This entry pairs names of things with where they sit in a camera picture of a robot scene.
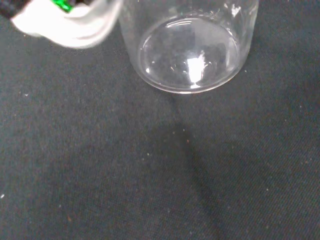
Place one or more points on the black bench cloth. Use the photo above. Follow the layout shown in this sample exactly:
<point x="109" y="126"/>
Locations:
<point x="100" y="162"/>

